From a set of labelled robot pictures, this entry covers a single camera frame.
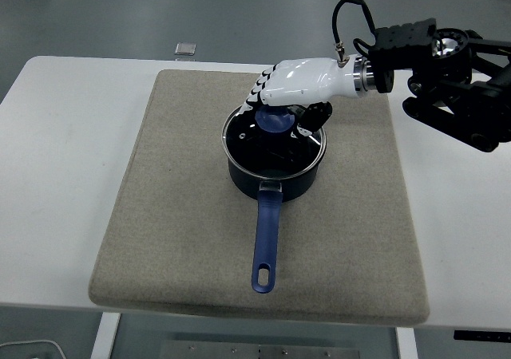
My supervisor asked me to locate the black table control panel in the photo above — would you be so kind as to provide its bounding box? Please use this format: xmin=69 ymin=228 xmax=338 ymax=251
xmin=454 ymin=329 xmax=511 ymax=341

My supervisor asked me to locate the small silver floor plate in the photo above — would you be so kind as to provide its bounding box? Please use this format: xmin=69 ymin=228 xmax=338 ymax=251
xmin=174 ymin=41 xmax=197 ymax=58

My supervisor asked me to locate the grey metal plate with screws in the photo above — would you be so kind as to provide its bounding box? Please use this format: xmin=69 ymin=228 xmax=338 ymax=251
xmin=160 ymin=338 xmax=360 ymax=359

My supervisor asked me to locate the glass pot lid blue knob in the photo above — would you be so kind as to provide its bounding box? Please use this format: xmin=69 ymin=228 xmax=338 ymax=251
xmin=221 ymin=105 xmax=327 ymax=178

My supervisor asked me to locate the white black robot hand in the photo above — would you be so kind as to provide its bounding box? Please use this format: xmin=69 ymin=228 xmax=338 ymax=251
xmin=239 ymin=57 xmax=358 ymax=139

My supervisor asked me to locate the white table leg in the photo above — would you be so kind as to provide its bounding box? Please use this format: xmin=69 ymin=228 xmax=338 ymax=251
xmin=90 ymin=313 xmax=121 ymax=359
xmin=394 ymin=326 xmax=418 ymax=359

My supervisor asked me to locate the beige fabric mat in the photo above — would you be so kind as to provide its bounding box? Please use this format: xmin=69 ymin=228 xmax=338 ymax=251
xmin=87 ymin=69 xmax=431 ymax=328

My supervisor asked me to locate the dark pot with blue handle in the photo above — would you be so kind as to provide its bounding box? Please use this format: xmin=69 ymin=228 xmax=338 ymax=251
xmin=227 ymin=151 xmax=325 ymax=295

